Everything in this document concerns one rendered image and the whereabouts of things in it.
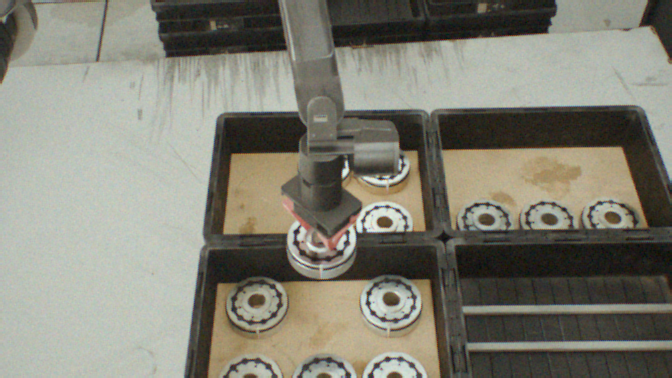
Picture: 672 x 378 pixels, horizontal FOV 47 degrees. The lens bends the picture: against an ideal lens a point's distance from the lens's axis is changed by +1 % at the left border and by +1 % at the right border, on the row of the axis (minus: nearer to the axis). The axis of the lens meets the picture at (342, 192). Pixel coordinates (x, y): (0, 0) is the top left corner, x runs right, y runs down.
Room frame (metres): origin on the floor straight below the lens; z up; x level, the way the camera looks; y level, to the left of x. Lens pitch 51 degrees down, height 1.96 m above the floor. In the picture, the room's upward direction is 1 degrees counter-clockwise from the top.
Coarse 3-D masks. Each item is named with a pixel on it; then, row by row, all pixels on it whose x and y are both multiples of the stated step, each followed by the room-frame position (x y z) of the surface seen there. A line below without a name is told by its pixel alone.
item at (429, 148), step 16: (240, 112) 1.04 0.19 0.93; (256, 112) 1.03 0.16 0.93; (272, 112) 1.03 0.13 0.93; (288, 112) 1.03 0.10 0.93; (352, 112) 1.03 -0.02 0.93; (368, 112) 1.03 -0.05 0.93; (384, 112) 1.03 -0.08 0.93; (400, 112) 1.03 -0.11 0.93; (416, 112) 1.03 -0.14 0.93; (432, 160) 0.91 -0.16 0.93; (432, 176) 0.87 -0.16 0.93; (208, 192) 0.84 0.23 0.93; (432, 192) 0.84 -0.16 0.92; (208, 208) 0.81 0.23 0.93; (432, 208) 0.80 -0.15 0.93; (208, 224) 0.77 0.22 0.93; (208, 240) 0.74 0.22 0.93; (224, 240) 0.74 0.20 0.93; (240, 240) 0.74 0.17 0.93; (256, 240) 0.74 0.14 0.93
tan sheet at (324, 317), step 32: (224, 288) 0.71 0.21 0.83; (288, 288) 0.71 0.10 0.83; (320, 288) 0.71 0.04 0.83; (352, 288) 0.71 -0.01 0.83; (224, 320) 0.65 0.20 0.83; (288, 320) 0.65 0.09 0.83; (320, 320) 0.64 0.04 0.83; (352, 320) 0.64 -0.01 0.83; (224, 352) 0.59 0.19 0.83; (256, 352) 0.59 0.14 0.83; (288, 352) 0.59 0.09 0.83; (320, 352) 0.59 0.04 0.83; (352, 352) 0.59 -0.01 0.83; (384, 352) 0.58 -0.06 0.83; (416, 352) 0.58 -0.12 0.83
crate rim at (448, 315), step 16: (272, 240) 0.74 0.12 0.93; (368, 240) 0.74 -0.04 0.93; (384, 240) 0.73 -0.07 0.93; (400, 240) 0.73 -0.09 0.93; (416, 240) 0.73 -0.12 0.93; (432, 240) 0.73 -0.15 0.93; (208, 256) 0.71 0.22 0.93; (448, 288) 0.64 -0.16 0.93; (448, 304) 0.61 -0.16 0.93; (192, 320) 0.59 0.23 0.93; (448, 320) 0.58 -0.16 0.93; (192, 336) 0.56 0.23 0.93; (448, 336) 0.56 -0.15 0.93; (192, 352) 0.55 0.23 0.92; (448, 352) 0.53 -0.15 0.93; (192, 368) 0.51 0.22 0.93
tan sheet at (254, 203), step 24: (240, 168) 0.98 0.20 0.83; (264, 168) 0.98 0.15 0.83; (288, 168) 0.98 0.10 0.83; (240, 192) 0.92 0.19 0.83; (264, 192) 0.92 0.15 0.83; (360, 192) 0.92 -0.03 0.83; (408, 192) 0.92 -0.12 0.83; (240, 216) 0.87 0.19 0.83; (264, 216) 0.86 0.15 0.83; (288, 216) 0.86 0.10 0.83
